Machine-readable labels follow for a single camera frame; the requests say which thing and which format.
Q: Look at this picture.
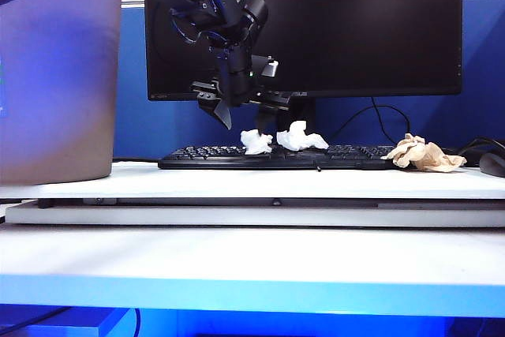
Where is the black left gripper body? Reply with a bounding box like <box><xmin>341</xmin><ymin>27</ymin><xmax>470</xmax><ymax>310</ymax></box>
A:
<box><xmin>190</xmin><ymin>42</ymin><xmax>294</xmax><ymax>112</ymax></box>

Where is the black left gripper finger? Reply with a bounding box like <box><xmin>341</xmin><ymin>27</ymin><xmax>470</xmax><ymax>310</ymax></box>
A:
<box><xmin>254</xmin><ymin>103</ymin><xmax>278</xmax><ymax>135</ymax></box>
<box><xmin>198</xmin><ymin>98</ymin><xmax>234</xmax><ymax>131</ymax></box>

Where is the white paper ball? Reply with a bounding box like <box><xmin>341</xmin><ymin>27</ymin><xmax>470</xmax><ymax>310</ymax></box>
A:
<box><xmin>240</xmin><ymin>128</ymin><xmax>275</xmax><ymax>156</ymax></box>

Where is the elongated white paper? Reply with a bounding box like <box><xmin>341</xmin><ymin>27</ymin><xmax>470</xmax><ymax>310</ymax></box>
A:
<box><xmin>275</xmin><ymin>120</ymin><xmax>330</xmax><ymax>153</ymax></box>

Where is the brown paper ball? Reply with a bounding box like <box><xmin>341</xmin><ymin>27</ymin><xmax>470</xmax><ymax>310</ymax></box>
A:
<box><xmin>380</xmin><ymin>133</ymin><xmax>468</xmax><ymax>174</ymax></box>

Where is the pink plastic trash can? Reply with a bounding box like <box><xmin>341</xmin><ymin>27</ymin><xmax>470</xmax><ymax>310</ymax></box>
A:
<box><xmin>0</xmin><ymin>0</ymin><xmax>123</xmax><ymax>187</ymax></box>

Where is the black monitor stand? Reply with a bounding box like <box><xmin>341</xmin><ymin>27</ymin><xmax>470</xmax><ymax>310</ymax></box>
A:
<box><xmin>275</xmin><ymin>96</ymin><xmax>317</xmax><ymax>144</ymax></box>

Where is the black Logitech keyboard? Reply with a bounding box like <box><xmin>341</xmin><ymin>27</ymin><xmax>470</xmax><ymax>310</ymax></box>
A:
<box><xmin>157</xmin><ymin>144</ymin><xmax>399</xmax><ymax>171</ymax></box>

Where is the black ASUS monitor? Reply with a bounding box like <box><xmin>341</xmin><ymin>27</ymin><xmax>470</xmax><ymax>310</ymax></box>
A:
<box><xmin>112</xmin><ymin>0</ymin><xmax>505</xmax><ymax>163</ymax></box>
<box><xmin>143</xmin><ymin>0</ymin><xmax>464</xmax><ymax>103</ymax></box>

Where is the white desk riser platform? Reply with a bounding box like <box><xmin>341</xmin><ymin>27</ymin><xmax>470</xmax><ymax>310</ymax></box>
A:
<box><xmin>0</xmin><ymin>160</ymin><xmax>505</xmax><ymax>200</ymax></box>

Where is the white keyboard tray board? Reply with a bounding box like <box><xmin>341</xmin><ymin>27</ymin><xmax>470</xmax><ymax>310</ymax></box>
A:
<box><xmin>4</xmin><ymin>200</ymin><xmax>505</xmax><ymax>229</ymax></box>

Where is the black Logitech mouse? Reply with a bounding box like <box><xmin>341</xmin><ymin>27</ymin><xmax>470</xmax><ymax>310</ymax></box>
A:
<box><xmin>478</xmin><ymin>152</ymin><xmax>505</xmax><ymax>179</ymax></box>

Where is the white box under table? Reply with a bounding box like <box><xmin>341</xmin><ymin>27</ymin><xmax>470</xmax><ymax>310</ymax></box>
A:
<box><xmin>23</xmin><ymin>308</ymin><xmax>137</xmax><ymax>337</ymax></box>

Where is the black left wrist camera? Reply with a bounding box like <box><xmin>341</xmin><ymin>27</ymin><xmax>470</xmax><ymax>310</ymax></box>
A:
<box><xmin>251</xmin><ymin>54</ymin><xmax>280</xmax><ymax>78</ymax></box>

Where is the thin black monitor cable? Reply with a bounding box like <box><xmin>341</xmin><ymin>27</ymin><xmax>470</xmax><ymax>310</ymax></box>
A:
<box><xmin>331</xmin><ymin>95</ymin><xmax>412</xmax><ymax>148</ymax></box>

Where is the black power cord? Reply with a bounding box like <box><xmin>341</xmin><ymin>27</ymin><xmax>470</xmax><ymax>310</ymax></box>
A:
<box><xmin>445</xmin><ymin>137</ymin><xmax>505</xmax><ymax>167</ymax></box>

